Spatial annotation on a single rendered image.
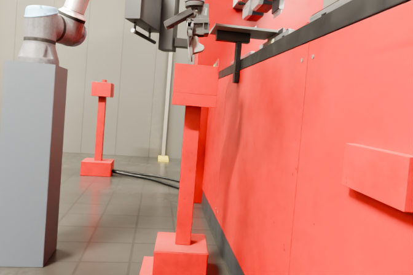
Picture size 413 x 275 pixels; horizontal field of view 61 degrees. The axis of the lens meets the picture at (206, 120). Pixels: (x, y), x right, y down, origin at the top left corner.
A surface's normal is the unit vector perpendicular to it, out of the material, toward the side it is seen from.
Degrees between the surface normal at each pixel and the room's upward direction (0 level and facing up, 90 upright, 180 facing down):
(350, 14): 90
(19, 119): 90
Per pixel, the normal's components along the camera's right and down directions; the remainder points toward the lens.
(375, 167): -0.99, -0.07
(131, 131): 0.14, 0.05
